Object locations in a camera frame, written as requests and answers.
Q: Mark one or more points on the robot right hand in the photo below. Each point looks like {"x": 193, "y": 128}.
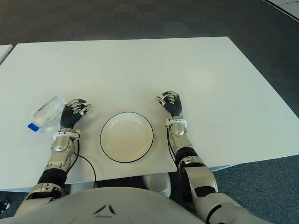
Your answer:
{"x": 174, "y": 106}

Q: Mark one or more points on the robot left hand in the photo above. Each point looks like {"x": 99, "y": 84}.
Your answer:
{"x": 70, "y": 116}

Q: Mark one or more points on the clear water bottle blue cap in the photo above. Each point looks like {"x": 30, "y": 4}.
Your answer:
{"x": 46, "y": 112}

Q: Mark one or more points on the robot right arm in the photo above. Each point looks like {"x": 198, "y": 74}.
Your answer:
{"x": 201, "y": 175}

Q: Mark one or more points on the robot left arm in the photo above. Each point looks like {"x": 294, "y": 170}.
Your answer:
{"x": 60, "y": 147}

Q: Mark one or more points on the white plate black rim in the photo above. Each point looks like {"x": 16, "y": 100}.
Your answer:
{"x": 127, "y": 137}

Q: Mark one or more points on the white robot leg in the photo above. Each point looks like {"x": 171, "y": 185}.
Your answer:
{"x": 158, "y": 184}

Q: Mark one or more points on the white neighbouring table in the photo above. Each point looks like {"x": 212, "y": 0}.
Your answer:
{"x": 3, "y": 52}

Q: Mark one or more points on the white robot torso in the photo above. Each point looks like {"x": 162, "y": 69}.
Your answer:
{"x": 116, "y": 205}

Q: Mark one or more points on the black wheeled base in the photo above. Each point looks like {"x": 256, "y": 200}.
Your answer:
{"x": 3, "y": 205}

